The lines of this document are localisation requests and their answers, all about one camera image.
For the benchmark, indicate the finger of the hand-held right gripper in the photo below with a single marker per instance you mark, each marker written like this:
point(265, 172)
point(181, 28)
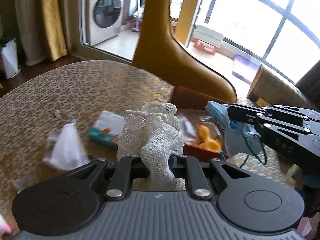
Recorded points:
point(240, 113)
point(280, 136)

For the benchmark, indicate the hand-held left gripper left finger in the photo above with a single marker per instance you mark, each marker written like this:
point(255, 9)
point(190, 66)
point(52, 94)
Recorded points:
point(127, 170)

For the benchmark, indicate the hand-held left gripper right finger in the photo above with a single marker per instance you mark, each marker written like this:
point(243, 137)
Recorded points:
point(190, 170)

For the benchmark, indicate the blue face mask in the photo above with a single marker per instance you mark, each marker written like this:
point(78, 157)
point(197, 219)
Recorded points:
point(232, 140)

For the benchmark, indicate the orange rubber duck toy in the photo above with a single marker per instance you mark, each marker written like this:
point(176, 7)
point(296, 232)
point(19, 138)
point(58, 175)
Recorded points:
point(208, 141)

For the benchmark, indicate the white mesh cloth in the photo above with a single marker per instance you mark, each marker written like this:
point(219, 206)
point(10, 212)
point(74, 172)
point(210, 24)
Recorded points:
point(155, 140)

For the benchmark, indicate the small white packet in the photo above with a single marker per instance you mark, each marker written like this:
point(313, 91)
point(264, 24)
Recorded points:
point(187, 126)

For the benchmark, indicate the brown rectangular box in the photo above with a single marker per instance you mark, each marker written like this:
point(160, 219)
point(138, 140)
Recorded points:
point(190, 97)

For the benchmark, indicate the clear plastic bag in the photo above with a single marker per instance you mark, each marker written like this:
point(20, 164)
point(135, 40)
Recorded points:
point(65, 147)

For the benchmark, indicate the upholstered chair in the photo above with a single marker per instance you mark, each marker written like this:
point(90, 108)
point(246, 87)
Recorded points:
point(272, 86)

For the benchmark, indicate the purple bin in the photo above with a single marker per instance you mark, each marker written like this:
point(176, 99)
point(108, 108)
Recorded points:
point(246, 68)

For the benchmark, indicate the teal tissue pack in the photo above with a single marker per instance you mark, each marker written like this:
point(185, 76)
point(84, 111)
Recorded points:
point(105, 130)

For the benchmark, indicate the red cardboard box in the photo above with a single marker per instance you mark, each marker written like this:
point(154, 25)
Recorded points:
point(205, 46)

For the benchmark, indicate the white radiator heater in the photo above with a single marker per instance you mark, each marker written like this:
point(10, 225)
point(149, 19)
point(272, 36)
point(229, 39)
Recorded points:
point(208, 33)

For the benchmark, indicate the tan giraffe statue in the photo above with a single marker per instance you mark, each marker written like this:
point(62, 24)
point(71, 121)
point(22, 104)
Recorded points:
point(175, 55)

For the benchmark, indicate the white bunny plush toy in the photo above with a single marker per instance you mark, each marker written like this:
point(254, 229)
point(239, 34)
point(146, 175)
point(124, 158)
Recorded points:
point(3, 226)

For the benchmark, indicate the mop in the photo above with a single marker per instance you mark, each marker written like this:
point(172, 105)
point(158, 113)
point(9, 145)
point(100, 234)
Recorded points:
point(138, 22)

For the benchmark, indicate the white washing machine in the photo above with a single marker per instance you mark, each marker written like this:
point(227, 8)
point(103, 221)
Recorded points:
point(103, 17)

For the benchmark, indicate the white planter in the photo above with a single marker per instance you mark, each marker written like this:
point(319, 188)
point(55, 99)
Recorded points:
point(10, 60)

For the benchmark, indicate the yellow curtain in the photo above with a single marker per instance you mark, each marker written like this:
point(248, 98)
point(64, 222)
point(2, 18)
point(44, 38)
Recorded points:
point(53, 20)

